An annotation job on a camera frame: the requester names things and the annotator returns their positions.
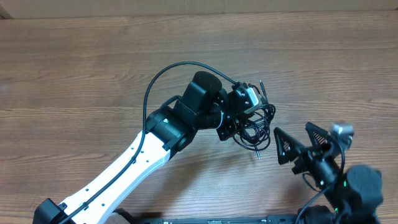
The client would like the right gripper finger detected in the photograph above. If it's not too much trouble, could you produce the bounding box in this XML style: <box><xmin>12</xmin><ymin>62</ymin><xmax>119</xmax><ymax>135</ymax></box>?
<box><xmin>305</xmin><ymin>122</ymin><xmax>331</xmax><ymax>149</ymax></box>
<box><xmin>274</xmin><ymin>127</ymin><xmax>305</xmax><ymax>165</ymax></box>

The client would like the black usb cable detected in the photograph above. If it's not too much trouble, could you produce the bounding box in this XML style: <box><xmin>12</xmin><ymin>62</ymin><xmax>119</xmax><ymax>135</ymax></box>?
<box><xmin>232</xmin><ymin>79</ymin><xmax>277</xmax><ymax>161</ymax></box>

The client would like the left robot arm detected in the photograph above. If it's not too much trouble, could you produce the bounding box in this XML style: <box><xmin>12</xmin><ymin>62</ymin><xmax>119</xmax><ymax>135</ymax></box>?
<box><xmin>33</xmin><ymin>72</ymin><xmax>262</xmax><ymax>223</ymax></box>

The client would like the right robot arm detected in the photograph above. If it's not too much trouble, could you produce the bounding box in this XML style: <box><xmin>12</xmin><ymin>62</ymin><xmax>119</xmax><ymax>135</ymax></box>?
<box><xmin>274</xmin><ymin>122</ymin><xmax>383</xmax><ymax>223</ymax></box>

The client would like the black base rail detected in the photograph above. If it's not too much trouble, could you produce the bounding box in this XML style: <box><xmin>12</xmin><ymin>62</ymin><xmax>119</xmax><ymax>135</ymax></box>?
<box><xmin>133</xmin><ymin>214</ymin><xmax>297</xmax><ymax>224</ymax></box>

